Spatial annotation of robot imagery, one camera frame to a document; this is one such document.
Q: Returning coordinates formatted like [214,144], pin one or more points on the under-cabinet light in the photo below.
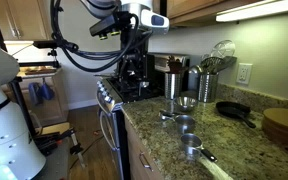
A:
[254,10]

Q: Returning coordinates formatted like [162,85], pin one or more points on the blue oven mitts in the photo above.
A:
[38,93]

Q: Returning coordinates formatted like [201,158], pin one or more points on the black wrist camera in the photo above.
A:
[113,23]

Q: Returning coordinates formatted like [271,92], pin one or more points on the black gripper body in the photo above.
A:
[134,66]

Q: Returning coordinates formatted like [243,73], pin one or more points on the wooden lower drawers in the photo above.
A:
[142,166]

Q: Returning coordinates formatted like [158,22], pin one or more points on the perforated steel utensil holder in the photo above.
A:
[207,88]
[172,85]

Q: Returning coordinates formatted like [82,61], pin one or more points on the white wall outlet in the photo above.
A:
[244,73]

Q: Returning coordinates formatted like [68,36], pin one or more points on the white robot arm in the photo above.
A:
[137,22]

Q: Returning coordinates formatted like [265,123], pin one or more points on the external camera on stand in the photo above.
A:
[44,44]

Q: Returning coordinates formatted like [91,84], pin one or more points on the wooden upper cabinets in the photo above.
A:
[24,20]

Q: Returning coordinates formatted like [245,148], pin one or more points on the wire skimmer and metal utensils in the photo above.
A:
[220,57]

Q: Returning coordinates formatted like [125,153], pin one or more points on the far perforated steel utensil holder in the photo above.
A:
[207,88]

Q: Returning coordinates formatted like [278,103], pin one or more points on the middle steel measuring cup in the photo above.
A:
[184,123]

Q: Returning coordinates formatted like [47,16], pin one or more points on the black cast iron skillet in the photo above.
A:
[235,110]

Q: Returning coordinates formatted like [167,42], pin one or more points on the near perforated steel utensil holder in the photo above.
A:
[172,85]

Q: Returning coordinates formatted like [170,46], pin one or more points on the near steel measuring cup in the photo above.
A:
[192,144]

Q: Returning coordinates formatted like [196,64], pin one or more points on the wooden spoons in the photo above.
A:
[175,66]

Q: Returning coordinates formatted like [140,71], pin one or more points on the stainless gas stove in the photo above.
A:
[112,93]

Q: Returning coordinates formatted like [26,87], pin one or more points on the small steel bowl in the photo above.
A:
[185,104]

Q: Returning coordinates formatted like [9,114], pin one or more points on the tools on floor cart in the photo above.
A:
[47,141]

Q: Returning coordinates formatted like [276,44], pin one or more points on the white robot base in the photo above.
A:
[20,158]

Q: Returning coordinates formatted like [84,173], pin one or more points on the steel measuring cup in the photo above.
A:
[184,123]
[192,144]

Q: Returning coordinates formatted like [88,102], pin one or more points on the round wooden board stack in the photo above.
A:
[275,124]

